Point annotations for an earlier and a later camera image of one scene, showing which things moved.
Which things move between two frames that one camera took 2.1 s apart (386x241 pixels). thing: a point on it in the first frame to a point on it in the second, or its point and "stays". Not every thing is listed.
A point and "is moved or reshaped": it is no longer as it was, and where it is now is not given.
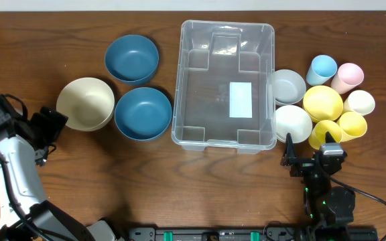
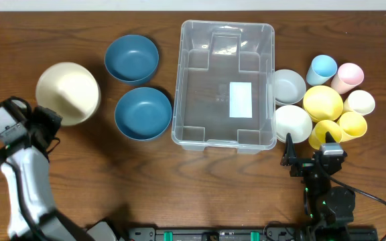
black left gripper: [53, 124] stays
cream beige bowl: [88, 102] is moved or reshaped
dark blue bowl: [143, 113] stays
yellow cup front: [317, 135] stays
